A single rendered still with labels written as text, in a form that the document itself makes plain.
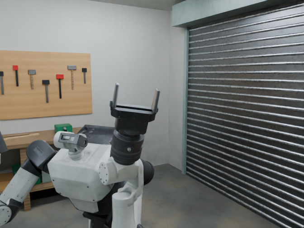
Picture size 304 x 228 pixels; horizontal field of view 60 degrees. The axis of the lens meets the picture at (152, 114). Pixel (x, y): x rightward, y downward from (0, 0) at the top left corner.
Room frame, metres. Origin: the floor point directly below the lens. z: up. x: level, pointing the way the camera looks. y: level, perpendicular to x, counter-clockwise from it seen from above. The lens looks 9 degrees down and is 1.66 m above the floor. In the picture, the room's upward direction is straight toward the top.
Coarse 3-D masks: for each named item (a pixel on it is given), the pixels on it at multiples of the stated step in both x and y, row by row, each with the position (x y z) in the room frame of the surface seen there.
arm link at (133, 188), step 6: (138, 162) 0.75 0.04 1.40; (138, 174) 0.74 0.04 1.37; (132, 180) 0.77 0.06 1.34; (138, 180) 0.74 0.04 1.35; (126, 186) 0.77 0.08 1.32; (132, 186) 0.76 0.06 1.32; (138, 186) 0.74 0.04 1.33; (120, 192) 0.76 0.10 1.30; (126, 192) 0.76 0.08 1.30; (132, 192) 0.74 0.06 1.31; (138, 192) 0.74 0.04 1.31; (114, 198) 0.72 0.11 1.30; (120, 198) 0.72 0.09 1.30; (126, 198) 0.72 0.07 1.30; (132, 198) 0.72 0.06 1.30; (114, 204) 0.72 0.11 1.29; (120, 204) 0.71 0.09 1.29; (126, 204) 0.71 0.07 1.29; (132, 204) 0.72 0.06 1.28
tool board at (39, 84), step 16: (0, 64) 3.44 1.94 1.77; (16, 64) 3.53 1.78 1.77; (32, 64) 3.62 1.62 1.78; (48, 64) 3.72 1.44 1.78; (64, 64) 3.82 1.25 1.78; (80, 64) 3.93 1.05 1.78; (0, 80) 3.41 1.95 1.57; (16, 80) 3.50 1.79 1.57; (32, 80) 3.59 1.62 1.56; (48, 80) 3.69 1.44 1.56; (64, 80) 3.82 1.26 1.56; (80, 80) 3.93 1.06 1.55; (0, 96) 3.42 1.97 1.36; (16, 96) 3.51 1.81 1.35; (32, 96) 3.61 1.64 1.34; (48, 96) 3.71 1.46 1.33; (64, 96) 3.81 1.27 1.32; (80, 96) 3.92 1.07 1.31; (0, 112) 3.42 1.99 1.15; (16, 112) 3.51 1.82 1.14; (32, 112) 3.60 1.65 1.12; (48, 112) 3.70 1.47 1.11; (64, 112) 3.80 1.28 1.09; (80, 112) 3.92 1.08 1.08
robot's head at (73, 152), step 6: (60, 132) 0.99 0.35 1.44; (66, 132) 0.98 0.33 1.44; (54, 138) 0.97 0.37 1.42; (66, 138) 0.95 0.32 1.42; (72, 138) 0.95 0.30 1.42; (54, 144) 0.97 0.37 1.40; (60, 144) 0.96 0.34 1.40; (66, 144) 0.96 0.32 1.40; (72, 144) 0.95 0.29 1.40; (72, 150) 0.97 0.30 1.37; (78, 150) 0.98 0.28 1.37; (72, 156) 0.97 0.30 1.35
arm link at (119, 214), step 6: (114, 210) 0.72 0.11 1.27; (120, 210) 0.71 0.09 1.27; (126, 210) 0.71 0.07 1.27; (132, 210) 0.72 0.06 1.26; (114, 216) 0.71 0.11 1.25; (120, 216) 0.71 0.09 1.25; (126, 216) 0.71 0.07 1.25; (132, 216) 0.72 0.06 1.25; (114, 222) 0.71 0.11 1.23; (120, 222) 0.70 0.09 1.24; (126, 222) 0.71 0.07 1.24; (132, 222) 0.72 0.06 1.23
